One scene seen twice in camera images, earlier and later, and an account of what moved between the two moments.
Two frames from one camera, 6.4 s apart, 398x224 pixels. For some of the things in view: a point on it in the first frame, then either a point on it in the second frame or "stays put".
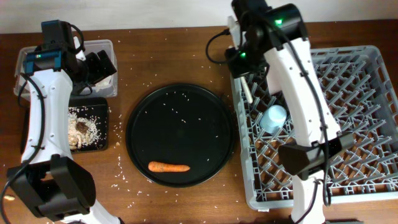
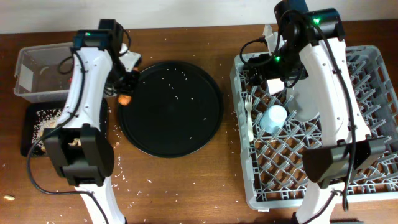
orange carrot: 158,167 to 124,99
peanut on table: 10,198 stays put
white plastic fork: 246,89 to 248,104
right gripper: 236,70 to 264,61
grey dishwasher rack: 364,98 stays put
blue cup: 273,119 stays put
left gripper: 101,71 to 130,88
